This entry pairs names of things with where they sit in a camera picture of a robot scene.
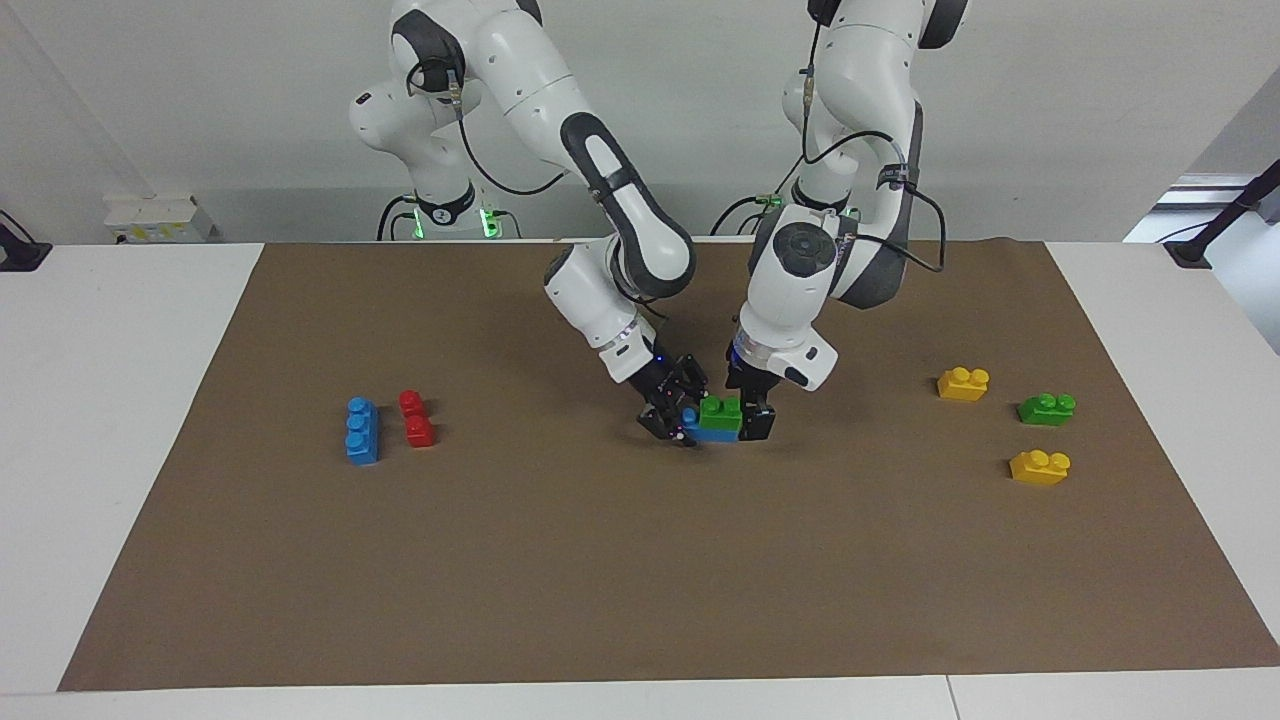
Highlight black table clamp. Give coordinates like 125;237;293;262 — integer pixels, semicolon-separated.
0;210;53;273

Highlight black left base cable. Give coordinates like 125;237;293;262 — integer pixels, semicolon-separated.
710;193;779;238

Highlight yellow two-stud toy block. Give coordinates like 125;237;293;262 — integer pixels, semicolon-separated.
1009;450;1072;487
937;367;991;402

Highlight blue three-stud toy block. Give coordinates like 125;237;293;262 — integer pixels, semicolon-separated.
346;397;381;466
682;407;743;444

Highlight brown table mat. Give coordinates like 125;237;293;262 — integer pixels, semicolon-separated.
58;238;1280;693

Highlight black clamp with rod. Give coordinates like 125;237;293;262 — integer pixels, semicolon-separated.
1163;160;1280;269

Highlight black right base cable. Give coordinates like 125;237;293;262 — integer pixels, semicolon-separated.
376;195;417;242

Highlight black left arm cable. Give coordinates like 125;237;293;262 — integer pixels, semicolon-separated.
798;20;948;274

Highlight black base cable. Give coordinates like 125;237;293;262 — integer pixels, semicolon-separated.
376;195;417;242
710;193;779;238

